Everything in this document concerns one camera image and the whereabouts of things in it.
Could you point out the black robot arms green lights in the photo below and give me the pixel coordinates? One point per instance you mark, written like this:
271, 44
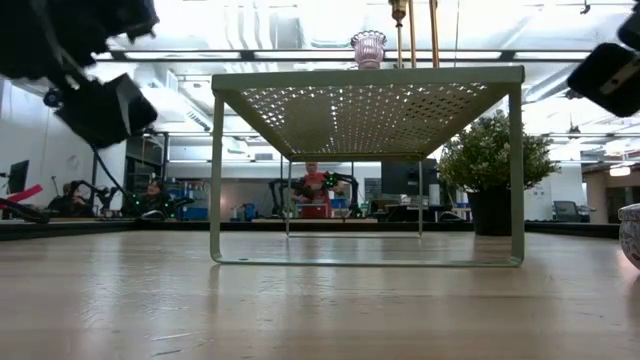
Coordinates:
345, 180

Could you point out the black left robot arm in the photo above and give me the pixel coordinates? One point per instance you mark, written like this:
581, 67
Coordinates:
50, 30

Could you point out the person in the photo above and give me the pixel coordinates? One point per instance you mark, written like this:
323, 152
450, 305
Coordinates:
67, 202
152, 197
315, 195

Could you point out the green perforated metal shelf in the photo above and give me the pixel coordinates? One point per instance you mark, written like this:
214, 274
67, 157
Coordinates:
365, 77

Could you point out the pink bar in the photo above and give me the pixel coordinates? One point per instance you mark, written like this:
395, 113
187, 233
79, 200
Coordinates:
22, 194

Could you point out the potted green plant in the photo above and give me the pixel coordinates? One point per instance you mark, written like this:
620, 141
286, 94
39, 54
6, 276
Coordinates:
495, 155

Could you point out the dark office chair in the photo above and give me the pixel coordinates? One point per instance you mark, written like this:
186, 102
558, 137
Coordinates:
566, 210

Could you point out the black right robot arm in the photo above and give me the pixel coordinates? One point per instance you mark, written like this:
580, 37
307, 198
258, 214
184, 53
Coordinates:
632, 32

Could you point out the tall gold candlestick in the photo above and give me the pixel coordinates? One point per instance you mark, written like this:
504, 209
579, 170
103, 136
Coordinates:
398, 10

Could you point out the pink glass candle holder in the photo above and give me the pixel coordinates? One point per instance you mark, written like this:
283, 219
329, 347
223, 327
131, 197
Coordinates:
368, 49

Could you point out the black monitor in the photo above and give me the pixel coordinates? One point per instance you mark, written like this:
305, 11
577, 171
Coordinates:
19, 176
407, 177

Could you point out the white dotted tealight holder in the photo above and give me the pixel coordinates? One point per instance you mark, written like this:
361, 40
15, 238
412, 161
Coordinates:
632, 235

